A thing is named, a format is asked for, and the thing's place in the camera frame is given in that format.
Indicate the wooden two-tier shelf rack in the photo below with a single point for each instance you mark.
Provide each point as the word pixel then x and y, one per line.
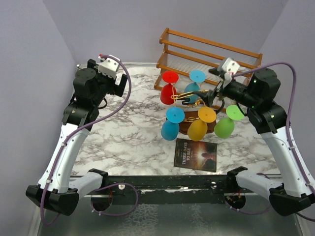
pixel 183 53

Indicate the dark book three days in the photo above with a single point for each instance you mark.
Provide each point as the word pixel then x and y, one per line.
pixel 195 155

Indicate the red plastic wine glass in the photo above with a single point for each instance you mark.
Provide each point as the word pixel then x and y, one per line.
pixel 168 90

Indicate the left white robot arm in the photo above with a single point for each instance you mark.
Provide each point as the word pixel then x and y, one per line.
pixel 54 191

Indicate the light blue plastic wine glass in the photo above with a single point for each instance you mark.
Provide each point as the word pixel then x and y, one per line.
pixel 197 76

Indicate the black metal base rail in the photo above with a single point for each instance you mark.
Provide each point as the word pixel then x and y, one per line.
pixel 189 189

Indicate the green plastic wine glass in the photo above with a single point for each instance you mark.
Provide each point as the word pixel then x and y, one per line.
pixel 226 125

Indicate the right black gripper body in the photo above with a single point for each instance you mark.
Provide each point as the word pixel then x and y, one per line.
pixel 235 91

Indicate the yellow plastic wine glass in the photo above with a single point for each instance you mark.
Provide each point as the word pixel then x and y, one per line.
pixel 199 127

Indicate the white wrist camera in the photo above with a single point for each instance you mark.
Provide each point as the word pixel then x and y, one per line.
pixel 108 67
pixel 227 68

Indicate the clear wine glass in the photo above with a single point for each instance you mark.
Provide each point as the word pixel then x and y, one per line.
pixel 219 88

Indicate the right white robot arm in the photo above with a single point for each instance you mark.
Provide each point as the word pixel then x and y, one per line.
pixel 296 190

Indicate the gold wire wine glass rack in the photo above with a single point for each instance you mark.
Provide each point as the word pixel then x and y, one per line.
pixel 191 112

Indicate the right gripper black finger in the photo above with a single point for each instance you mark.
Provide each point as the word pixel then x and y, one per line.
pixel 215 71
pixel 207 97

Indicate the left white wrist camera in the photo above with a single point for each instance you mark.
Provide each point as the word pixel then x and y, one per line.
pixel 108 67

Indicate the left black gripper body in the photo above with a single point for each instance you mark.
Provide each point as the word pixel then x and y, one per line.
pixel 107 84

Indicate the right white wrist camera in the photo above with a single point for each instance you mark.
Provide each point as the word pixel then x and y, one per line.
pixel 227 68

